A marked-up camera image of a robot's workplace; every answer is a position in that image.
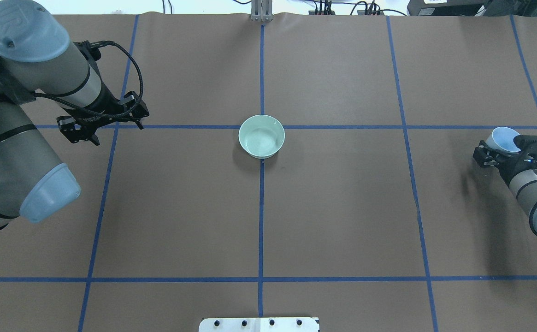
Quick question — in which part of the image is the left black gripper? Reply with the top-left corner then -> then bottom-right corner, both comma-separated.
56,88 -> 150,146

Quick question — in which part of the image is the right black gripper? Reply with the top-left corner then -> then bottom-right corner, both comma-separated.
473,135 -> 537,185

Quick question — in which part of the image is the light blue plastic cup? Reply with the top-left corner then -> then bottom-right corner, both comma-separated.
485,126 -> 521,154

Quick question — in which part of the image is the mint green bowl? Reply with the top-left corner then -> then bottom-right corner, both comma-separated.
237,115 -> 286,159

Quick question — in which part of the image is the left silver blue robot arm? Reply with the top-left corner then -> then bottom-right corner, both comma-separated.
0,0 -> 149,231

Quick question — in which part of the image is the black rectangular box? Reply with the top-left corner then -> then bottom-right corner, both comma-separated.
407,0 -> 485,17

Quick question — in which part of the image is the orange black power strip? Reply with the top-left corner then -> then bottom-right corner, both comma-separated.
302,0 -> 384,16

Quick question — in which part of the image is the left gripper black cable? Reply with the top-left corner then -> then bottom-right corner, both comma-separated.
33,41 -> 144,119

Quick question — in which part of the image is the aluminium frame post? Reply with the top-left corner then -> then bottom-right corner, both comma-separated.
250,0 -> 274,23

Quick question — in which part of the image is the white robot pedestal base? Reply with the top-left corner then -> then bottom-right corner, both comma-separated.
198,317 -> 320,332

